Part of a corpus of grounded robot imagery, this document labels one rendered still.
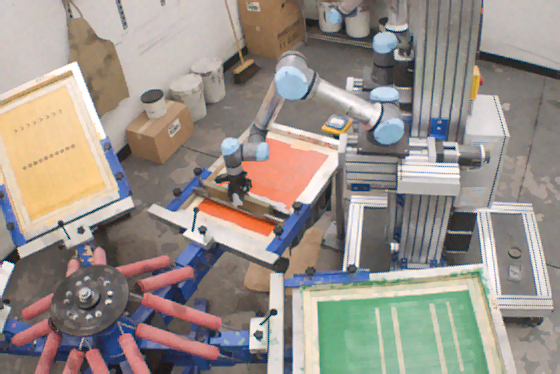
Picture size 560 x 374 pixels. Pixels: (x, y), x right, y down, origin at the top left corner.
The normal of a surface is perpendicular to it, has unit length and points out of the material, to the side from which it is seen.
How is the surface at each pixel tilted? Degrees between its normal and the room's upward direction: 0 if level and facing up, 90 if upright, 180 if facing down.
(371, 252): 0
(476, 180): 90
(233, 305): 0
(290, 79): 86
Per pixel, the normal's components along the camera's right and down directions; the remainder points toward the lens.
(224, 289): -0.11, -0.73
